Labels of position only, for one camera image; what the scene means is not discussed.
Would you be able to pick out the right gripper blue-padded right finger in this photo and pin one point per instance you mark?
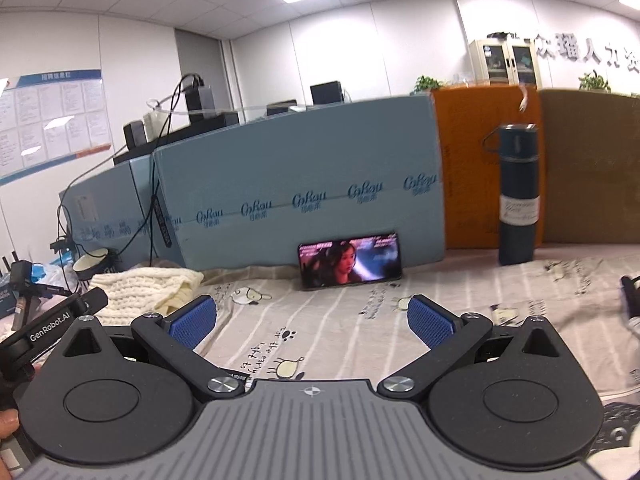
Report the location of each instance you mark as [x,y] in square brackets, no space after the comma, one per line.
[451,341]

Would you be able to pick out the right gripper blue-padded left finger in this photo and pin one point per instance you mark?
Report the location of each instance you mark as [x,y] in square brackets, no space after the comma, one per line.
[170,343]

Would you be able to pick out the person's left hand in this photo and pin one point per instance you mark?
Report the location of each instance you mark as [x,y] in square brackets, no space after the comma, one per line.
[9,423]

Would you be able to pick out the cream knitted folded sweater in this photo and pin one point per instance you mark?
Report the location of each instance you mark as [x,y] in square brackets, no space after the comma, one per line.
[133,293]

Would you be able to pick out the black and white bowl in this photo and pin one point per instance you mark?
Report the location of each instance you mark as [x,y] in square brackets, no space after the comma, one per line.
[100,261]

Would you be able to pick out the smartphone playing video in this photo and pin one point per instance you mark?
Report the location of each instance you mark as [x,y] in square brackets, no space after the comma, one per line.
[352,261]

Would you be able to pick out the large blue foam board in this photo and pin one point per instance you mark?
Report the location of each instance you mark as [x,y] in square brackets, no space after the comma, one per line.
[250,195]

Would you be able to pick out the dark blue thermos bottle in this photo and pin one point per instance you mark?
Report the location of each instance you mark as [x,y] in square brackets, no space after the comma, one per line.
[518,153]

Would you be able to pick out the orange board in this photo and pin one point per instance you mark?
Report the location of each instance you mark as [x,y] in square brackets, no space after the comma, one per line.
[468,119]

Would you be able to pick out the brown cardboard board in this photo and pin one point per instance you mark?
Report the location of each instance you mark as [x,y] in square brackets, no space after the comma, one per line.
[591,140]

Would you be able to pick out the green potted plant left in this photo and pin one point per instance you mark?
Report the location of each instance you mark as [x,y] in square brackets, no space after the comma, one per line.
[426,84]

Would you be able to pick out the green potted plant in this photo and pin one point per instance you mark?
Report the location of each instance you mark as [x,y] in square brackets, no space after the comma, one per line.
[426,84]
[594,82]

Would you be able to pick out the black computer monitor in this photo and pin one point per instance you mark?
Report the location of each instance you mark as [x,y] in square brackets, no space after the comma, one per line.
[327,93]

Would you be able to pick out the white glass door cabinet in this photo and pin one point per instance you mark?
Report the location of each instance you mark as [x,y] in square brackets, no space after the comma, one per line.
[497,61]

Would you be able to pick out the green potted plant right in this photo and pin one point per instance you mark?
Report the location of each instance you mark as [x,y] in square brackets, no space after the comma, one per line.
[594,82]

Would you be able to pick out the wall information poster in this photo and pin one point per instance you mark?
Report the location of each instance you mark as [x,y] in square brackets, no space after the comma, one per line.
[51,118]

